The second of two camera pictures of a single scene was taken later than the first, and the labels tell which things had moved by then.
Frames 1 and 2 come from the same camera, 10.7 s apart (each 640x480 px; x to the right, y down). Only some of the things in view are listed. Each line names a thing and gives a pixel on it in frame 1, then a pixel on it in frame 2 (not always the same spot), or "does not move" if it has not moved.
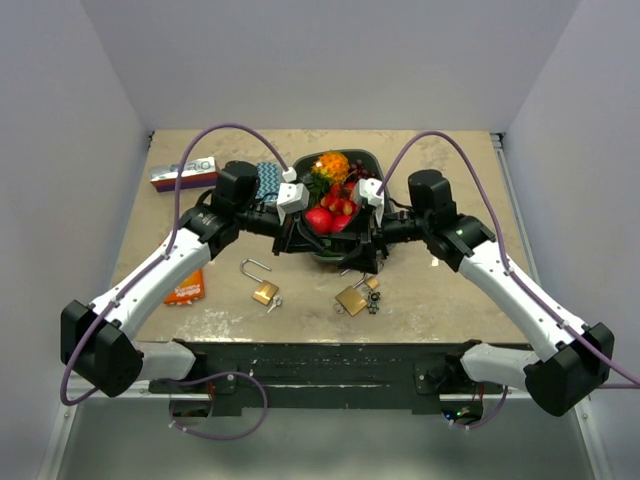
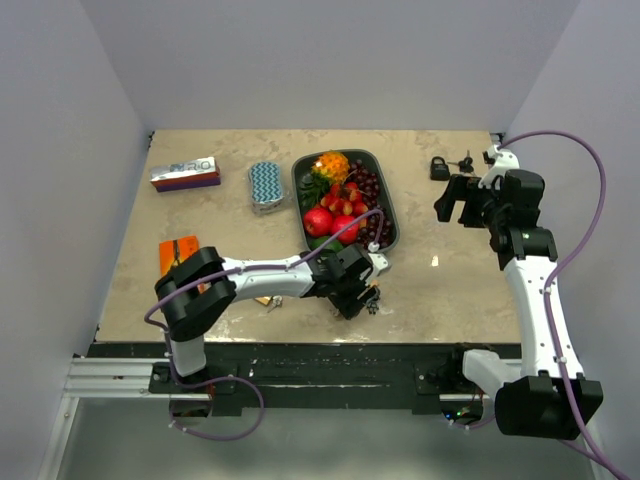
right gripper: [364, 257] → [463, 188]
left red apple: [320, 220] does not move
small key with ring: [276, 302] does not move
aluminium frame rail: [56, 451] does not move
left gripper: [296, 236] → [352, 305]
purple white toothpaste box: [197, 174] does not move
